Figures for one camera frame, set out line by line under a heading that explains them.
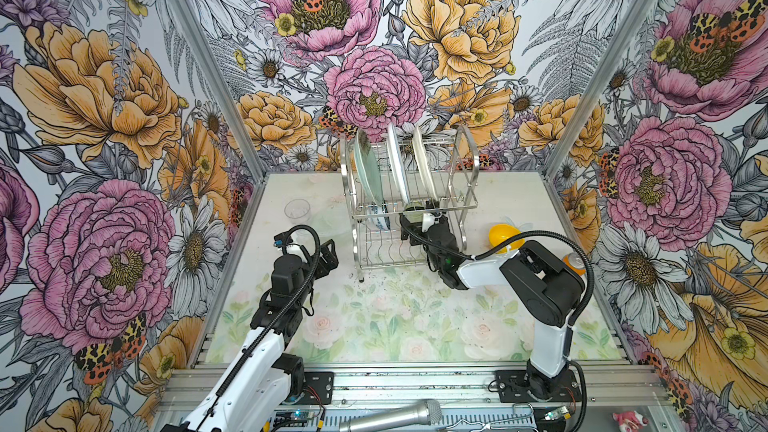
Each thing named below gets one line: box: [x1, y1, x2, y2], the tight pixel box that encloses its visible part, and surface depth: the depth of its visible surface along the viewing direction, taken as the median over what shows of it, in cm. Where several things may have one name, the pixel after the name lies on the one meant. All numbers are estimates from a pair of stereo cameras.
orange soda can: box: [562, 252, 587, 276], surface depth 87 cm
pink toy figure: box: [612, 410, 649, 432], surface depth 69 cm
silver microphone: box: [338, 399, 443, 432], surface depth 70 cm
